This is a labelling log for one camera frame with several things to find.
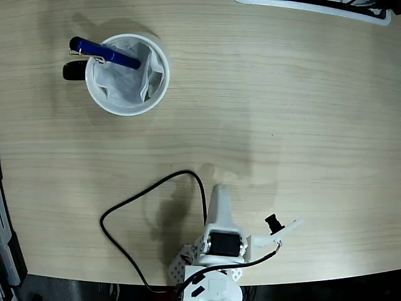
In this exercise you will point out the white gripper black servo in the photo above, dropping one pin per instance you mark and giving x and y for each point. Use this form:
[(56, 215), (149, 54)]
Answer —
[(223, 243)]

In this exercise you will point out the blue pen with clip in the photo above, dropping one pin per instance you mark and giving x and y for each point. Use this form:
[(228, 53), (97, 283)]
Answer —
[(94, 48)]

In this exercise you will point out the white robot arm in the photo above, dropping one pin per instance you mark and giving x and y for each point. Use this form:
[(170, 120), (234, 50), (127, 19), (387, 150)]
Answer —
[(216, 287)]

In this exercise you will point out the crumpled white tissue paper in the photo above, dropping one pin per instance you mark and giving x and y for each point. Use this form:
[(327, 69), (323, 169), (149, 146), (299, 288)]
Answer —
[(125, 87)]

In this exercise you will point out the white flat device edge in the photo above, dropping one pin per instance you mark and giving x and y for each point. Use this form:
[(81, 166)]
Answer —
[(383, 19)]

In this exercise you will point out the black camera on white mount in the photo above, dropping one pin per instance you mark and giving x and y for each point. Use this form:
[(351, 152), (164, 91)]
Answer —
[(261, 241)]

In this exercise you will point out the grey metal desk rail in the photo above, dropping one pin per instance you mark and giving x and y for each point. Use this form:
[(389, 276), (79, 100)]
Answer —
[(6, 247)]

